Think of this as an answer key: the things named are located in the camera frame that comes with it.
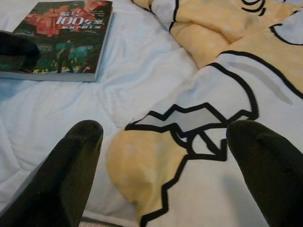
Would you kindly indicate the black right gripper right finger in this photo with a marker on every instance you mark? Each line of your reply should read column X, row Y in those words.
column 274, row 177

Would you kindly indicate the yellow cartoon egg blanket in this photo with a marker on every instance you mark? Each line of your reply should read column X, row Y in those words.
column 213, row 94

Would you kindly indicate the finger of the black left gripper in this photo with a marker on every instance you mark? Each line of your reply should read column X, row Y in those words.
column 16, row 52

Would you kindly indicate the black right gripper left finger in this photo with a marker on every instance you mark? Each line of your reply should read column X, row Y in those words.
column 56, row 179

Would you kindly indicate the dark paperback book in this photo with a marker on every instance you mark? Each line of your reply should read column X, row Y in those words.
column 71, row 35

